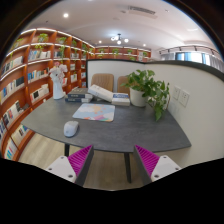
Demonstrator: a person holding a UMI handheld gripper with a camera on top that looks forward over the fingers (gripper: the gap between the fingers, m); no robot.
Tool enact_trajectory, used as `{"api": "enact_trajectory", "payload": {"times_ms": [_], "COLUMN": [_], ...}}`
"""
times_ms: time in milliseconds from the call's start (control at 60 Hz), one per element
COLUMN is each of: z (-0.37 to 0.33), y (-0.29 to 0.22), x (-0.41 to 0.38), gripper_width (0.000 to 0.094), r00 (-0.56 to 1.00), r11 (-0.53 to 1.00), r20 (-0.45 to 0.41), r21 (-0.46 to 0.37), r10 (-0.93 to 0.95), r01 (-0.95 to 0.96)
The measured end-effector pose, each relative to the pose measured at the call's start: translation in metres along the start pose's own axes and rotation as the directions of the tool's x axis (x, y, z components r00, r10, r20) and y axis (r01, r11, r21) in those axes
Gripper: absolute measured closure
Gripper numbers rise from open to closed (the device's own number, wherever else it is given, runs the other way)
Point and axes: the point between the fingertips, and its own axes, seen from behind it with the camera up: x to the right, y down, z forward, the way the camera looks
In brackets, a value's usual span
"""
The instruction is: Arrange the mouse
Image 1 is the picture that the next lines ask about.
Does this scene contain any ceiling chandelier lamp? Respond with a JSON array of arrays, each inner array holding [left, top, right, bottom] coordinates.
[[110, 34, 129, 45]]

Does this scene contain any orange wooden bookshelf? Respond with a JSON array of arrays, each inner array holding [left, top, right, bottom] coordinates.
[[0, 28, 151, 161]]

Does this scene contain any colourful map mouse pad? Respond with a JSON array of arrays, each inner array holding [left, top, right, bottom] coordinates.
[[73, 103, 115, 122]]

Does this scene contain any white wall socket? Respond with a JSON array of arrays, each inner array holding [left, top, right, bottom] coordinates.
[[173, 86, 181, 100], [179, 90, 190, 107]]

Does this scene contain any white wall socket left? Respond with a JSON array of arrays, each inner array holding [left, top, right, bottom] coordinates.
[[173, 86, 181, 100]]

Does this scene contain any white wall socket right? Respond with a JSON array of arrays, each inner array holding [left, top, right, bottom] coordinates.
[[179, 90, 190, 107]]

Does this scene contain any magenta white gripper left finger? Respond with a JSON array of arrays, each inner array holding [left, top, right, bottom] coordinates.
[[46, 145, 94, 186]]

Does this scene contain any white vase with flowers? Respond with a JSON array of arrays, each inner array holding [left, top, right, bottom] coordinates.
[[50, 62, 68, 100]]

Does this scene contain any green potted plant white pot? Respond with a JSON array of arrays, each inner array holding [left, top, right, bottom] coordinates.
[[125, 70, 170, 121]]

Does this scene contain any tan chair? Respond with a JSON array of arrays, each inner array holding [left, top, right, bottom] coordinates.
[[117, 76, 130, 94], [91, 73, 114, 91]]

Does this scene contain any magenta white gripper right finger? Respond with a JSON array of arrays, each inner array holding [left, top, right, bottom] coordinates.
[[134, 145, 181, 185]]

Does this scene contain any left tan chair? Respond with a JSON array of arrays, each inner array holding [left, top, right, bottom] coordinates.
[[91, 73, 114, 91]]

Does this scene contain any grey desk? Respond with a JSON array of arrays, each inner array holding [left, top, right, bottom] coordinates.
[[22, 98, 191, 182]]

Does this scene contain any right tan chair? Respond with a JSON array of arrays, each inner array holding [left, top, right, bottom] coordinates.
[[117, 76, 130, 94]]

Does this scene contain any open white book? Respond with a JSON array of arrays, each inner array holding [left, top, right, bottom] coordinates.
[[88, 85, 113, 102]]

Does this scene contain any white computer mouse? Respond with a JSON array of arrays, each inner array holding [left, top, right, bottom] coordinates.
[[64, 121, 79, 137]]

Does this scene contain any dark blue book stack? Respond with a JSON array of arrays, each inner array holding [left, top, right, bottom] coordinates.
[[65, 88, 93, 103]]

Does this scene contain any white blue book box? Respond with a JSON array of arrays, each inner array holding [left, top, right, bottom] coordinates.
[[112, 93, 130, 106]]

